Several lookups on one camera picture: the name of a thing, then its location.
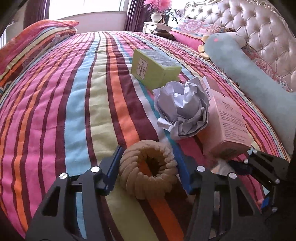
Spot orange striped pillow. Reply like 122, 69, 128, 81
1, 20, 79, 94

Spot colourful striped bedspread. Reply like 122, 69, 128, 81
1, 31, 289, 236

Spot pink tufted headboard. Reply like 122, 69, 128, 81
183, 1, 295, 91

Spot light blue plush toy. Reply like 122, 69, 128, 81
204, 33, 295, 155

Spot white flower vase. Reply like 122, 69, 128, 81
151, 12, 163, 23

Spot pink flower bouquet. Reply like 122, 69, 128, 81
143, 0, 171, 13

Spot crumpled white paper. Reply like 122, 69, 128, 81
153, 77, 210, 141

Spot white ornate nightstand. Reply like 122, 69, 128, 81
142, 21, 173, 34

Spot light green cardboard box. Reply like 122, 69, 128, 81
132, 49, 182, 91

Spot beige braided ring toy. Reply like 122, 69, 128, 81
118, 140, 178, 199

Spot dark purple right curtain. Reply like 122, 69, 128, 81
124, 0, 151, 32

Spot pink floral pillow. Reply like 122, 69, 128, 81
170, 19, 235, 50

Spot pink cardboard box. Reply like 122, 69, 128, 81
197, 76, 251, 160

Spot bright window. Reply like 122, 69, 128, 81
49, 0, 130, 20

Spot green plant sprigs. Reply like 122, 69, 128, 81
162, 8, 181, 25

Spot dark wooden stand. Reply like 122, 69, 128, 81
151, 28, 176, 41

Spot dark purple left curtain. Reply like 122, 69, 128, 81
23, 0, 50, 29

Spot dark purple curtain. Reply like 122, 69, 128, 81
23, 0, 50, 29
124, 0, 151, 32

